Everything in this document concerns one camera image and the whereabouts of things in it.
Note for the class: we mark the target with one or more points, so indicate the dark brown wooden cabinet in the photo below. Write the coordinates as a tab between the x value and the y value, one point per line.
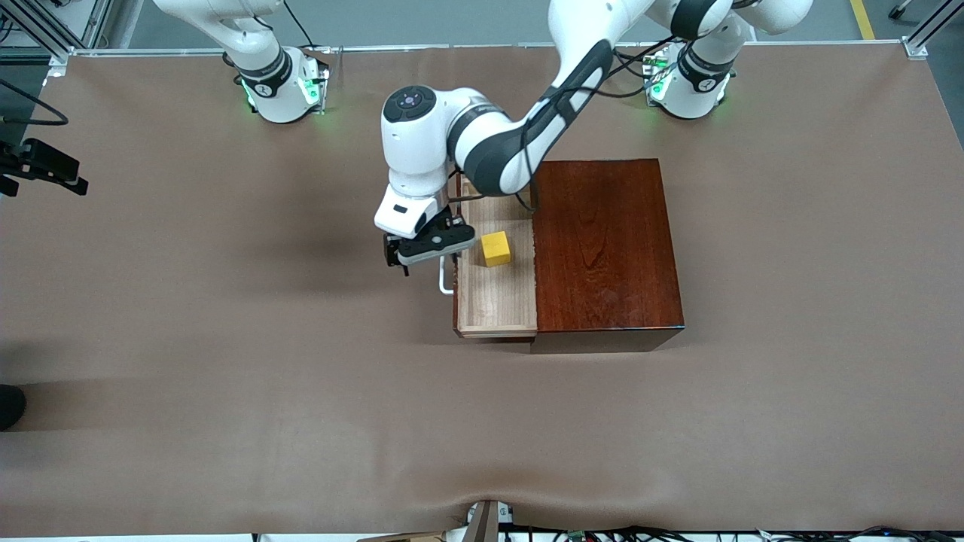
610	256

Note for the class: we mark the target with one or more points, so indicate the white power plug block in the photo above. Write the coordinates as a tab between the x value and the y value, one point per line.
505	514

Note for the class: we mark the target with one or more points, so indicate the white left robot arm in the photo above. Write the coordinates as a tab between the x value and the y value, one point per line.
422	150

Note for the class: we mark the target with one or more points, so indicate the aluminium frame post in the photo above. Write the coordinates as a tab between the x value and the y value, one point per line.
930	34
38	30
96	22

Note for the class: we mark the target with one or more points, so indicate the yellow wooden cube block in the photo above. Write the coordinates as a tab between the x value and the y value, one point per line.
495	250

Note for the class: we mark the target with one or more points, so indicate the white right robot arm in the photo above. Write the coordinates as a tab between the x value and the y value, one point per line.
279	98

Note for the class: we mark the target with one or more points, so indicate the brown cardboard piece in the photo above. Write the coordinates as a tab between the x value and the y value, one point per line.
399	537

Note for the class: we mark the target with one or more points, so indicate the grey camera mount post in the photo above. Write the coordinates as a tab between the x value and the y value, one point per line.
482	523

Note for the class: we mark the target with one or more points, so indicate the black round object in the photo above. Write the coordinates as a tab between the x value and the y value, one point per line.
9	406

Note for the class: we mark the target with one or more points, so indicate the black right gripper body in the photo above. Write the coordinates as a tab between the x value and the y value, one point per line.
39	161

